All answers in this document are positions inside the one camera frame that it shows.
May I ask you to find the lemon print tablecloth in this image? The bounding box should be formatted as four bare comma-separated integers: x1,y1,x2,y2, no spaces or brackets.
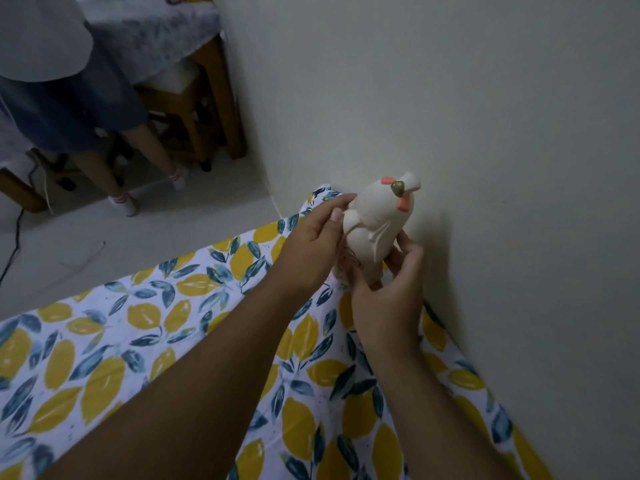
0,184,552,480

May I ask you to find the person's left forearm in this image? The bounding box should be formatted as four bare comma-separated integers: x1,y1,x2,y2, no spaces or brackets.
37,267,326,480

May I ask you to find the person's left hand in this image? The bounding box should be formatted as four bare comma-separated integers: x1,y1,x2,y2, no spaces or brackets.
267,193,358,296

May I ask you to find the wooden stool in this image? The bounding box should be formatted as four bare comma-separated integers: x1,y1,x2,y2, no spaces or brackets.
134,60,217,171

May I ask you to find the grey table cover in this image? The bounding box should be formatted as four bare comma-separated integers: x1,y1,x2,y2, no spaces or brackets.
74,0,223,86

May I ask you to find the person's right hand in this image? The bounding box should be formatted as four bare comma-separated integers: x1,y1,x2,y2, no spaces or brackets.
344,230,427,358

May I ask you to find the wooden table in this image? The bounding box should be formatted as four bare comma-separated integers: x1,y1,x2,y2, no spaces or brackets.
187,34,247,161

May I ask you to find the thin dark wire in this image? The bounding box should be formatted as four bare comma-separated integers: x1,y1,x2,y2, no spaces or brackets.
59,240,107,271

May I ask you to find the white toy animal figure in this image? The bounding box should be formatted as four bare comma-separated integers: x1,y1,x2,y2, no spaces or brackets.
334,171,422,290

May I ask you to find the person's right forearm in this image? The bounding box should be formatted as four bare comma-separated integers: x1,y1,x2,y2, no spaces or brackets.
360,339,507,480

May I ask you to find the black cable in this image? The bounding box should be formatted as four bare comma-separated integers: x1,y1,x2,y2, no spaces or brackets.
0,162,41,286

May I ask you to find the wooden furniture leg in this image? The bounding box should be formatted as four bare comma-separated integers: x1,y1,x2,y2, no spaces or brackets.
0,167,50,214

